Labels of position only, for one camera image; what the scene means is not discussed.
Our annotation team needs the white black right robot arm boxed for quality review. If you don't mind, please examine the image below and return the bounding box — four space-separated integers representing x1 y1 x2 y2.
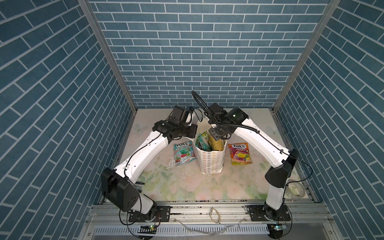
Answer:
204 104 297 221

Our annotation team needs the clear tape roll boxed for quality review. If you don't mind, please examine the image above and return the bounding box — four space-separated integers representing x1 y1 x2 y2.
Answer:
285 179 306 200

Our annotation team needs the green Fox's mint candy bag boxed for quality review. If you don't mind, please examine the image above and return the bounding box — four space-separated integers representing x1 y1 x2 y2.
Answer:
174 141 197 166

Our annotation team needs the yellow chips bag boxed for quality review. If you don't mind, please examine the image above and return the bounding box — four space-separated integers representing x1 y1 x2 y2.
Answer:
209 134 225 152

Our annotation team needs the aluminium left corner post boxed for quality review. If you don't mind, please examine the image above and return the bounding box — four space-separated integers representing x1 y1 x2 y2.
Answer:
78 0 138 115

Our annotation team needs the rubber band on rail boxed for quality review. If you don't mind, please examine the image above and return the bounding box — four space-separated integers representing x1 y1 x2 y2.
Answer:
209 208 222 224

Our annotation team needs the teal snack packet in bag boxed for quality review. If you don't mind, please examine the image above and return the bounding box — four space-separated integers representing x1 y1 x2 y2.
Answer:
196 132 212 152

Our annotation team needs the white printed paper bag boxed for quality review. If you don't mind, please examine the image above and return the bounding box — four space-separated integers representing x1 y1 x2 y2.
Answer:
188 117 227 175

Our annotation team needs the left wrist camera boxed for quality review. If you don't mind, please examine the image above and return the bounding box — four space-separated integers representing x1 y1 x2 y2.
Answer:
185 106 195 125

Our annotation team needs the white cable duct strip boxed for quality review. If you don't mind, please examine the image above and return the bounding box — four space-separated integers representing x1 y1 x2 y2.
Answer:
93 224 270 237

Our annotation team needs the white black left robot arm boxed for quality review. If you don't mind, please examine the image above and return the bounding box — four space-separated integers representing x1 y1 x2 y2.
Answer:
101 106 198 220

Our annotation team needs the black corrugated cable hose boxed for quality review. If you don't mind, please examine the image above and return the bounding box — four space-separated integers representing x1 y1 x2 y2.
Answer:
191 90 260 134

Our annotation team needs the orange Fox's fruits candy bag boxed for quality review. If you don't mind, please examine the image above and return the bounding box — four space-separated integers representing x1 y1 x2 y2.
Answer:
229 143 253 165

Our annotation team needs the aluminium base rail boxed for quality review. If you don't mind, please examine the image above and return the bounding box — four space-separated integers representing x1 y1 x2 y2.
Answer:
86 201 334 225

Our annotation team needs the aluminium right corner post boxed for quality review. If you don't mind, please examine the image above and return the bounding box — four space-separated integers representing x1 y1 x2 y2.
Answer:
272 0 341 114

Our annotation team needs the aluminium corner post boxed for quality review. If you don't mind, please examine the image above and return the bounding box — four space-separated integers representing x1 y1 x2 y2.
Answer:
78 0 138 115
272 0 341 114

